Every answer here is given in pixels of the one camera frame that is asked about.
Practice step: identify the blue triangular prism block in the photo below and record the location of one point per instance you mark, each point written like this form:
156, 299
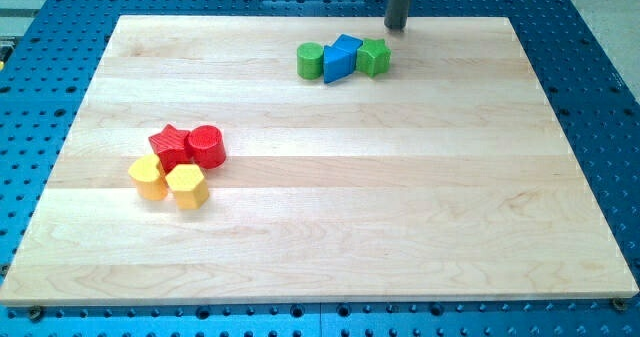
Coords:
338, 63

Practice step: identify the green cylinder block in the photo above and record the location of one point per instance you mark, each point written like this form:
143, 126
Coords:
310, 59

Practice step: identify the blue cube block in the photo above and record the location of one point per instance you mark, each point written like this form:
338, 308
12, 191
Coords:
350, 46

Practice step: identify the green star block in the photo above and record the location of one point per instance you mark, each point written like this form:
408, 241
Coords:
373, 57

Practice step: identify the red cylinder block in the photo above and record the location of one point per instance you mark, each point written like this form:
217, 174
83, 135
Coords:
207, 146

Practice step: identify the light wooden board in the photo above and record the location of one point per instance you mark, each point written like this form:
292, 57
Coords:
446, 178

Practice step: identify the yellow hexagon block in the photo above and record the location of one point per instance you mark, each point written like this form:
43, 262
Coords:
188, 185

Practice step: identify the red star block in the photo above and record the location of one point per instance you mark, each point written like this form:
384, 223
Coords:
170, 145

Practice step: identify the yellow rounded block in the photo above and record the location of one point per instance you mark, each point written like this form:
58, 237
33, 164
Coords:
148, 176

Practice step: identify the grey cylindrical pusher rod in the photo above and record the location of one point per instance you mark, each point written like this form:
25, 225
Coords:
396, 14

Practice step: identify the blue perforated metal table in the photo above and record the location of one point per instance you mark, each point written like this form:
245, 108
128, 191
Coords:
597, 103

